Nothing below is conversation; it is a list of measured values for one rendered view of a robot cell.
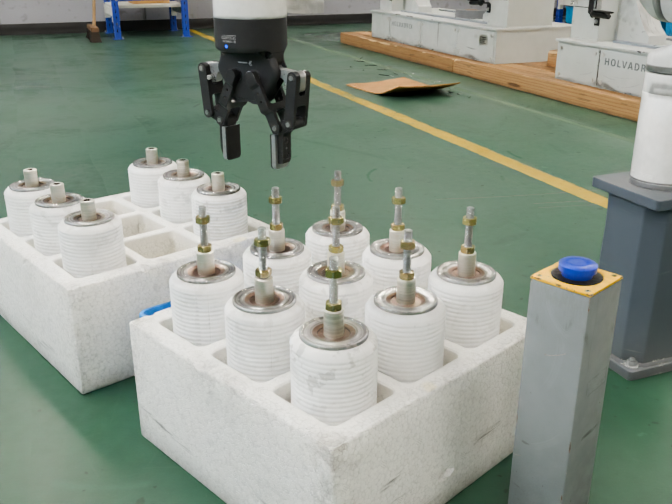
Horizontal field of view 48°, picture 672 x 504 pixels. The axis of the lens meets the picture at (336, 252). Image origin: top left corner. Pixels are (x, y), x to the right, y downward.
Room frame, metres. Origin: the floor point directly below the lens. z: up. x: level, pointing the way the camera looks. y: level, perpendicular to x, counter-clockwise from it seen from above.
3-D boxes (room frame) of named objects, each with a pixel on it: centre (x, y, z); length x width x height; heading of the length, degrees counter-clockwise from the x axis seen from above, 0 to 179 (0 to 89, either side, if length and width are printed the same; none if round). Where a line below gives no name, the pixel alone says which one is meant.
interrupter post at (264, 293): (0.81, 0.08, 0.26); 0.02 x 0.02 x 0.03
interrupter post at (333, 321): (0.73, 0.00, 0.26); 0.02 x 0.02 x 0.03
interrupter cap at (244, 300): (0.81, 0.08, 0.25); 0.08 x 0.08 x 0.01
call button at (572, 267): (0.74, -0.26, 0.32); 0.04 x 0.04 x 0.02
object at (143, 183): (1.44, 0.36, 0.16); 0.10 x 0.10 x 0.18
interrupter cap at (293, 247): (0.98, 0.08, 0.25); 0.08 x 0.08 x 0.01
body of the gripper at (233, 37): (0.81, 0.09, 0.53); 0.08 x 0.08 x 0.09
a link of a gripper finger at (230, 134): (0.83, 0.12, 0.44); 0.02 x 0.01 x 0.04; 145
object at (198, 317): (0.89, 0.17, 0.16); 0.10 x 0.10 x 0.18
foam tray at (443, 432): (0.89, 0.00, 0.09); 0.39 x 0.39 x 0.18; 44
